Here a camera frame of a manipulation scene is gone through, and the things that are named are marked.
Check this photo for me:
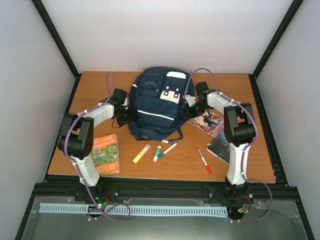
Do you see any green cap marker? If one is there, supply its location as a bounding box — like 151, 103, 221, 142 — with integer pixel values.
158, 142, 178, 158

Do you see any navy blue backpack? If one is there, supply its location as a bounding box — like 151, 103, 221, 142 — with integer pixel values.
128, 66, 196, 142

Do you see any purple cable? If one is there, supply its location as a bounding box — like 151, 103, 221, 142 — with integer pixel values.
183, 67, 275, 224
63, 73, 132, 223

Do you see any right rear frame post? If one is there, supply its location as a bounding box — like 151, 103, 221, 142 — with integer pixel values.
251, 0, 305, 78

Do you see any frame post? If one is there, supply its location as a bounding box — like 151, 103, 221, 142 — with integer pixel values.
31, 0, 82, 80
251, 0, 305, 78

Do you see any light blue cable duct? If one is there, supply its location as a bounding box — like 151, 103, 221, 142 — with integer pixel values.
38, 203, 228, 218

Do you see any black aluminium frame rail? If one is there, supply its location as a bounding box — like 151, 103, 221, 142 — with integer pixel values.
31, 175, 302, 207

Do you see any yellow highlighter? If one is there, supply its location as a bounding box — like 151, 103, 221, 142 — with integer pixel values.
132, 144, 151, 164

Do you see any green white glue stick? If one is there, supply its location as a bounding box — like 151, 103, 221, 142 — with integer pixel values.
153, 145, 162, 162

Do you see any metal front plate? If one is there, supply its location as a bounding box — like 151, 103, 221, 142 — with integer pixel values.
21, 197, 308, 240

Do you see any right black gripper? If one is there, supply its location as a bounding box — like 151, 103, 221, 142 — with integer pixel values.
180, 101, 210, 121

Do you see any pink shakespeare book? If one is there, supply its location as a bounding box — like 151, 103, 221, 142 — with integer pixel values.
189, 109, 224, 138

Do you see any left rear frame post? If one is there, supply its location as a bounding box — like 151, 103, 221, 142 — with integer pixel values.
31, 0, 82, 80

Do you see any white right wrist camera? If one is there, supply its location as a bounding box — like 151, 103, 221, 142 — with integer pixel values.
184, 95, 196, 107

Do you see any red marker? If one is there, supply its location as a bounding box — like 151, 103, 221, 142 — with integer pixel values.
196, 148, 212, 174

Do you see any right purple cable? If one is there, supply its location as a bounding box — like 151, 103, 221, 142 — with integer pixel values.
183, 67, 275, 224

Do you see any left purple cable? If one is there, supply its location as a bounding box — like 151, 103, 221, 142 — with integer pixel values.
63, 73, 132, 223

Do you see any orange treehouse book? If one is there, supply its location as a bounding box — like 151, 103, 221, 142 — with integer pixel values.
91, 133, 120, 176

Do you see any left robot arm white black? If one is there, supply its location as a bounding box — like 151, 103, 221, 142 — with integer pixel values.
57, 88, 138, 202

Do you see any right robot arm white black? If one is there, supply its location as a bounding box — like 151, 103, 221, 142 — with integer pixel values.
182, 81, 258, 203

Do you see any purple cap marker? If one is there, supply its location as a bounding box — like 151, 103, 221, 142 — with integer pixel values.
160, 140, 175, 144

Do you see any dark blue Wuthering Heights book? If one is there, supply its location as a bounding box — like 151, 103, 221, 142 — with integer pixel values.
206, 130, 230, 165

